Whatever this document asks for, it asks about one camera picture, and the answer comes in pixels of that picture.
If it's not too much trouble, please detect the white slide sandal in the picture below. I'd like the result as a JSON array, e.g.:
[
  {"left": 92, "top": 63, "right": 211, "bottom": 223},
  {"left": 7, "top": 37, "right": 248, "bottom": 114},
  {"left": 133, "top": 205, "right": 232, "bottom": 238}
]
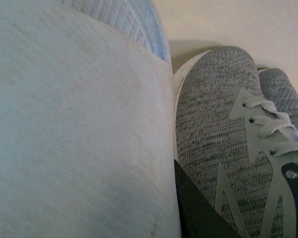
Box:
[{"left": 0, "top": 0, "right": 181, "bottom": 238}]

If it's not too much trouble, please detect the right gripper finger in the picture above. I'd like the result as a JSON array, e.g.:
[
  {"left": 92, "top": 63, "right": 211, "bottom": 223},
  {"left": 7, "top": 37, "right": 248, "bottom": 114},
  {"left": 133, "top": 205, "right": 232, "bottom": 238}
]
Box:
[{"left": 174, "top": 161, "right": 240, "bottom": 238}]

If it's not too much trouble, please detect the grey sneaker with blue lining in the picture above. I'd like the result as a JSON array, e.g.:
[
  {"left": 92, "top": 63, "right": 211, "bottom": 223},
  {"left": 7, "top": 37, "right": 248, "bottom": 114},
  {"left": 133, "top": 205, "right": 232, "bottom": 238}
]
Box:
[{"left": 259, "top": 68, "right": 298, "bottom": 130}]

